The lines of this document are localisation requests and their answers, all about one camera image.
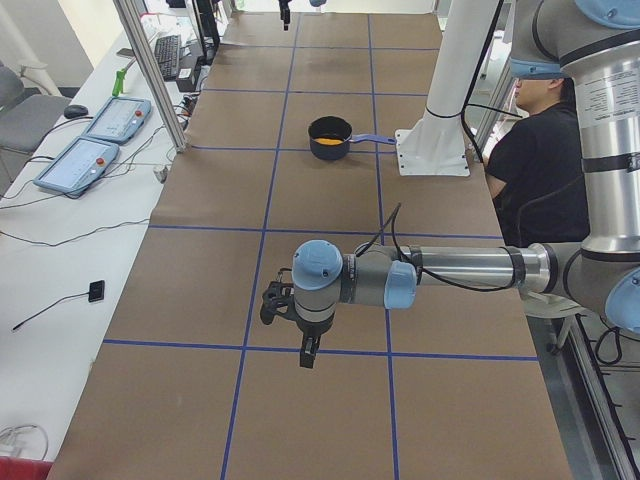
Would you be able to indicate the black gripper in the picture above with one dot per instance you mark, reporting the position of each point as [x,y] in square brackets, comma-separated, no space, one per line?
[284,11]
[309,331]

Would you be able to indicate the yellow toy corn cob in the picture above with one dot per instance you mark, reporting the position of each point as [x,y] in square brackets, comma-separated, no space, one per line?
[329,141]

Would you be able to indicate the black keyboard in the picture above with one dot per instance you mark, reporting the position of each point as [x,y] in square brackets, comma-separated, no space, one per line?
[167,51]

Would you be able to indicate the dark blue saucepan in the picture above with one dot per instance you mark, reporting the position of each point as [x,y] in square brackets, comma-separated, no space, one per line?
[331,137]

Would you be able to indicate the upper teach pendant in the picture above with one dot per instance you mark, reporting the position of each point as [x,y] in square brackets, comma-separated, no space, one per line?
[119,120]

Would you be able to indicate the teach pendant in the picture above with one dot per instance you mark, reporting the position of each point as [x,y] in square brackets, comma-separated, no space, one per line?
[119,120]
[78,166]

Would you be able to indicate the black small device on desk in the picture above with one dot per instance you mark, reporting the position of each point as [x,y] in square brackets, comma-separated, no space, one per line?
[96,291]

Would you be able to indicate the black computer mouse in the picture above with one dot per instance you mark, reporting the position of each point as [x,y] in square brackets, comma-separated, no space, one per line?
[73,111]

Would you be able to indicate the lower teach pendant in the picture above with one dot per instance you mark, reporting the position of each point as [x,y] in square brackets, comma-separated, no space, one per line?
[78,166]

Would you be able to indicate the grey office chair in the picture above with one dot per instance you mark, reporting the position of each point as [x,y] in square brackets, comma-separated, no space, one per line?
[24,122]

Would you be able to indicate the person in black shirt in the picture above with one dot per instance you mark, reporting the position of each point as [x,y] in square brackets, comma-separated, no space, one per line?
[534,173]

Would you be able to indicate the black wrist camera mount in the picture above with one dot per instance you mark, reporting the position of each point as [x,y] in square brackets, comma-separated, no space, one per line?
[278,299]

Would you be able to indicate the aluminium frame post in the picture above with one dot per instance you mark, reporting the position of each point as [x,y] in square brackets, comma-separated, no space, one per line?
[134,30]

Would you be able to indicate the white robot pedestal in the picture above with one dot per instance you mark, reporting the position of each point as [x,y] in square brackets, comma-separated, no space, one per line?
[435,145]

